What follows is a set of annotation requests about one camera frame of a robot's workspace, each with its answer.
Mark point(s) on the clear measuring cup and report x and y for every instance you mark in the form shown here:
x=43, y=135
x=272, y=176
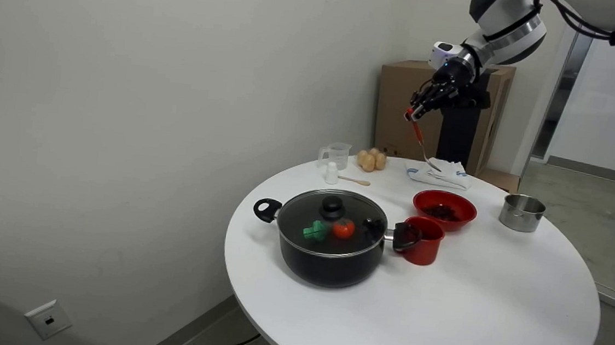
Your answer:
x=337, y=155

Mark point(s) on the small white bottle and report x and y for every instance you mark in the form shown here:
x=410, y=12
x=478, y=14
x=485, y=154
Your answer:
x=331, y=174

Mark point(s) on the dark food pieces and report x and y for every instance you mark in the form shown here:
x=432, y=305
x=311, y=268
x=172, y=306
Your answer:
x=441, y=211

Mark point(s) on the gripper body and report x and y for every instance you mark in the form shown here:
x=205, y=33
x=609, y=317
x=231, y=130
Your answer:
x=455, y=73

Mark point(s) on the black pedestal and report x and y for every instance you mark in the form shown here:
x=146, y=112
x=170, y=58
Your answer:
x=457, y=135

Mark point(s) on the white cloth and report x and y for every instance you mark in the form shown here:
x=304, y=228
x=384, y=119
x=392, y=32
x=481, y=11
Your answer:
x=447, y=175

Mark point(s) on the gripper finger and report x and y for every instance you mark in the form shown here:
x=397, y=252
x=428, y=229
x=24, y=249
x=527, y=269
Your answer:
x=437, y=101
x=424, y=94

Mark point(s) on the wall socket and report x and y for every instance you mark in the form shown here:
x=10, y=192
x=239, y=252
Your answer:
x=48, y=319

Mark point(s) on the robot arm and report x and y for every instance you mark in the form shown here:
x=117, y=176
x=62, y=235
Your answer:
x=509, y=21

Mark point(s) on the glass pot lid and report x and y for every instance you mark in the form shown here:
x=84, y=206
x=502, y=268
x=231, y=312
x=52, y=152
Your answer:
x=304, y=216

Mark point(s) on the red cup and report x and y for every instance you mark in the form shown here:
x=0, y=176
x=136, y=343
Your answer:
x=426, y=250

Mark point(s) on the black cooking pot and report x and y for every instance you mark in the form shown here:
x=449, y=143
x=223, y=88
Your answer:
x=327, y=267

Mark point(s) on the green toy vegetable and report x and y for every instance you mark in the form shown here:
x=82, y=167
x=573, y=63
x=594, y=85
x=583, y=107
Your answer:
x=314, y=230

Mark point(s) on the flat cardboard piece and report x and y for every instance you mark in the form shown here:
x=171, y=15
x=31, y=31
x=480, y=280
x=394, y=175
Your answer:
x=502, y=179

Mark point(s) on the wooden spoon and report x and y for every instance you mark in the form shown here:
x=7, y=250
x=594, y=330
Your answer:
x=356, y=181

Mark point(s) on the steel cup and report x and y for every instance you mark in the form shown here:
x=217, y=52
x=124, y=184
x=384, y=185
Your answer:
x=521, y=215

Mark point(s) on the brown egg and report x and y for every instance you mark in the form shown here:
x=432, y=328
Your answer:
x=361, y=157
x=368, y=163
x=374, y=151
x=381, y=161

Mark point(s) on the red bowl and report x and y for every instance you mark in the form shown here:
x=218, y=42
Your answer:
x=464, y=207

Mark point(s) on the cardboard box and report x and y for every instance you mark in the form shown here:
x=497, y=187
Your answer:
x=395, y=108

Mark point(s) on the toy tomato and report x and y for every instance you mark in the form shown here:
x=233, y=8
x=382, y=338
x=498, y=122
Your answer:
x=343, y=228

